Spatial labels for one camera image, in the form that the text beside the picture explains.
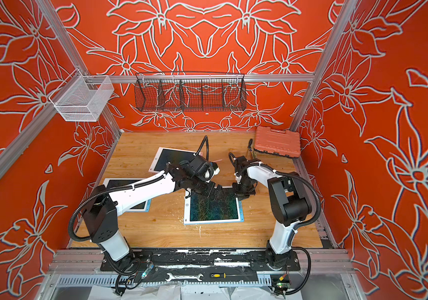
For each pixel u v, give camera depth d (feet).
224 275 2.29
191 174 2.06
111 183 3.12
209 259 2.44
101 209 1.54
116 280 2.27
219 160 3.43
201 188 2.25
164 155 3.54
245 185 2.56
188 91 3.30
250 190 2.57
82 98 3.02
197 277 2.29
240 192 2.67
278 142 3.52
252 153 3.51
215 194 2.29
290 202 1.60
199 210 2.83
